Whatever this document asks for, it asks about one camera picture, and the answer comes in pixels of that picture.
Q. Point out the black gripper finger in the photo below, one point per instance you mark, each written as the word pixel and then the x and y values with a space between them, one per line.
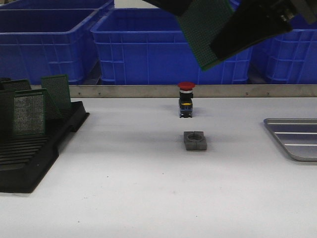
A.
pixel 175 7

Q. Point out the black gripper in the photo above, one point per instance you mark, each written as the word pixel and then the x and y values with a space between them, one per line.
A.
pixel 257 20

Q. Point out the green perforated circuit board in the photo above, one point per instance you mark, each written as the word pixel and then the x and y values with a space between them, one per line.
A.
pixel 200 24
pixel 29 113

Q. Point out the silver metal tray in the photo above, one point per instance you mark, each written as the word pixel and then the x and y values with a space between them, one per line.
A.
pixel 298 137

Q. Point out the rear right green circuit board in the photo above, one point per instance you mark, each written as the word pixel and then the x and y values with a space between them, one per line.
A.
pixel 58 88

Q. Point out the rear left green circuit board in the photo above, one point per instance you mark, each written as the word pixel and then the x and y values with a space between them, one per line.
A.
pixel 16 85

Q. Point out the far left green circuit board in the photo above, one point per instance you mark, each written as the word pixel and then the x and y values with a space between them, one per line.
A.
pixel 6 114

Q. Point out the black slotted board rack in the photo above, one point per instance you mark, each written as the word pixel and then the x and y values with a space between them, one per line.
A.
pixel 24 161

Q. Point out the right blue plastic crate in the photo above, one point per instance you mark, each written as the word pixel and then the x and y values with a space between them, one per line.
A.
pixel 290 58

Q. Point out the blue plastic crate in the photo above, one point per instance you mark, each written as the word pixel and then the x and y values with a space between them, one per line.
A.
pixel 145 46
pixel 290 58
pixel 45 42

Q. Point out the centre blue plastic crate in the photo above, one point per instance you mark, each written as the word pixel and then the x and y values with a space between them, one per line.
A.
pixel 145 46

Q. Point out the red emergency stop button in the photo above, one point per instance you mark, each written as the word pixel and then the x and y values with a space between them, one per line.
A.
pixel 185 99

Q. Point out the grey metal clamp block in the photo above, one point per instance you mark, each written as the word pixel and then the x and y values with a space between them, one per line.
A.
pixel 195 141

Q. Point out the left blue plastic crate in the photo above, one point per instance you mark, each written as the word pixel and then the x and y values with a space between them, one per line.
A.
pixel 45 42

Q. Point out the far left blue crate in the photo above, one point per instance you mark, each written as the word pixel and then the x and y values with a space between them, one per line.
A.
pixel 57 4

